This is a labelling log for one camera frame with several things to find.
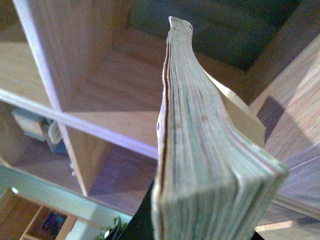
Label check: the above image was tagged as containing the small potted green plant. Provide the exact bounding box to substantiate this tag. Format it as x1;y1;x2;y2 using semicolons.
94;216;128;240

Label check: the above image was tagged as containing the right wooden shelf unit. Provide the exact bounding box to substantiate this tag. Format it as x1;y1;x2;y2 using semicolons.
0;0;320;240

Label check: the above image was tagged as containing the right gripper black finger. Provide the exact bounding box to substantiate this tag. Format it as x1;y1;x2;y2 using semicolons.
118;181;154;240

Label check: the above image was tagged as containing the white box on shelf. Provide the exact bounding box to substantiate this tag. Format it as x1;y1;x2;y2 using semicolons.
11;107;48;142

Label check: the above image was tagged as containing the thick paperback book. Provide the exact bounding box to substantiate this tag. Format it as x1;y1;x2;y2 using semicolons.
151;16;289;240

